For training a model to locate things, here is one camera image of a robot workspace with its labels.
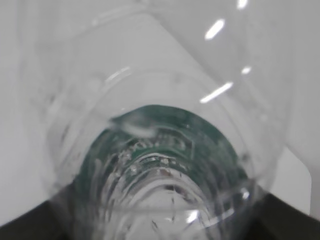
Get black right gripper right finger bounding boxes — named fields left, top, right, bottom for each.
left=252, top=194, right=320, bottom=240

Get clear water bottle green label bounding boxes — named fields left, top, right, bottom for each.
left=17, top=0, right=294, bottom=240

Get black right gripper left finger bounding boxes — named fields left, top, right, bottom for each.
left=0, top=190, right=65, bottom=240

